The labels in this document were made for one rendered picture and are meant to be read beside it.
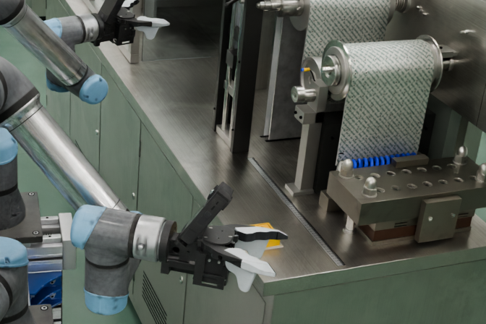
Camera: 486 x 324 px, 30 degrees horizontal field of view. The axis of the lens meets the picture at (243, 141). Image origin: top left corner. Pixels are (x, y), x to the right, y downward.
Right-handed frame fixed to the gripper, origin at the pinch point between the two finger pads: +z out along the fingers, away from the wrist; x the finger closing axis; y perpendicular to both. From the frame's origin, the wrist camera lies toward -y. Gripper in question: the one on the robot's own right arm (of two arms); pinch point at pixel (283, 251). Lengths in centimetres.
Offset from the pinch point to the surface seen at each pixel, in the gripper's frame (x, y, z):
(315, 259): -56, 26, 4
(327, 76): -80, -11, -1
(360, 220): -61, 17, 12
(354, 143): -80, 5, 8
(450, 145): -99, 7, 32
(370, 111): -81, -4, 10
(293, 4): -96, -24, -14
